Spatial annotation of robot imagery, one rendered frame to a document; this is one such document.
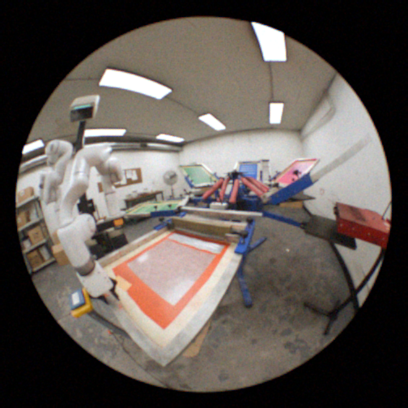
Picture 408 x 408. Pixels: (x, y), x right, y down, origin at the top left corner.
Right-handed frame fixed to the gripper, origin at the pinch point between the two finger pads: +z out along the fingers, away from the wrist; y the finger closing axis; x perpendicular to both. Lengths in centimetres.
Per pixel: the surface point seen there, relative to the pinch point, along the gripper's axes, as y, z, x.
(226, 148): -471, -135, -117
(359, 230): -59, -9, 100
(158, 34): -33, -202, -14
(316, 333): -36, 98, 131
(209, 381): 27, 98, 48
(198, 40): -72, -202, 10
